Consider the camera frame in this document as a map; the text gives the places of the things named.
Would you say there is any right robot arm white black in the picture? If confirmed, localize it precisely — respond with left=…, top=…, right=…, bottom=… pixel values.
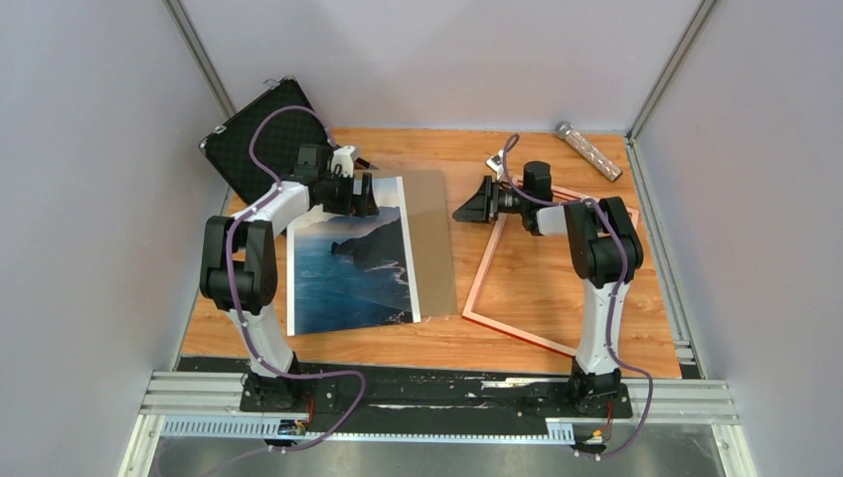
left=452, top=161, right=644, bottom=415

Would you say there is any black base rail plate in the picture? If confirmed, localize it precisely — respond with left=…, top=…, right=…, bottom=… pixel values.
left=177, top=357, right=633, bottom=436

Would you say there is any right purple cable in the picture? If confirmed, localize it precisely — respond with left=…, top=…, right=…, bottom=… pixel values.
left=501, top=133, right=654, bottom=460

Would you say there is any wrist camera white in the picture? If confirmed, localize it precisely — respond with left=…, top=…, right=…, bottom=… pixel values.
left=485, top=150, right=503, bottom=175
left=329, top=145, right=360, bottom=177

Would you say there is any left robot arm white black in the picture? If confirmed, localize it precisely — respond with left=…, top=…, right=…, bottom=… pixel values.
left=199, top=144, right=379, bottom=411

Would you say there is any seascape photo print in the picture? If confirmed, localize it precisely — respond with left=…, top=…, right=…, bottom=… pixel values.
left=286, top=177, right=422, bottom=336

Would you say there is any glitter-filled clear tube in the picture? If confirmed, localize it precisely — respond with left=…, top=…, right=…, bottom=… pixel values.
left=555, top=121, right=623, bottom=182

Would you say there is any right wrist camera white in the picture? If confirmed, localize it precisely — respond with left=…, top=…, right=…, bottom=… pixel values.
left=485, top=150, right=503, bottom=175

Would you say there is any brown backing board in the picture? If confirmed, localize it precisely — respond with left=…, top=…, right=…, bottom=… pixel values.
left=372, top=170, right=458, bottom=317

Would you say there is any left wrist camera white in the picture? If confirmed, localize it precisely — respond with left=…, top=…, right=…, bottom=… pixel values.
left=329, top=145, right=360, bottom=177

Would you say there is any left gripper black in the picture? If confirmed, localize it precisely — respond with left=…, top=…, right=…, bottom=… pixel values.
left=320, top=172, right=381, bottom=219

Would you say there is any clear acrylic sheet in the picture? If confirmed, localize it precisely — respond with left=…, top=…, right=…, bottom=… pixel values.
left=362, top=145, right=488, bottom=221

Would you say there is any aluminium frame rail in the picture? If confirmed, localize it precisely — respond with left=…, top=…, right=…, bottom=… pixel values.
left=119, top=364, right=757, bottom=476

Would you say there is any pink wooden picture frame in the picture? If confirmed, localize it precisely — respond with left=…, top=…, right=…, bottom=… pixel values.
left=461, top=186, right=644, bottom=360

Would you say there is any black foam-lined case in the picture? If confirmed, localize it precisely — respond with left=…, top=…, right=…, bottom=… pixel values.
left=200, top=77, right=333, bottom=204

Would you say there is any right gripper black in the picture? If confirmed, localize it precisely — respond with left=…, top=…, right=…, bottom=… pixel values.
left=452, top=175, right=530, bottom=224

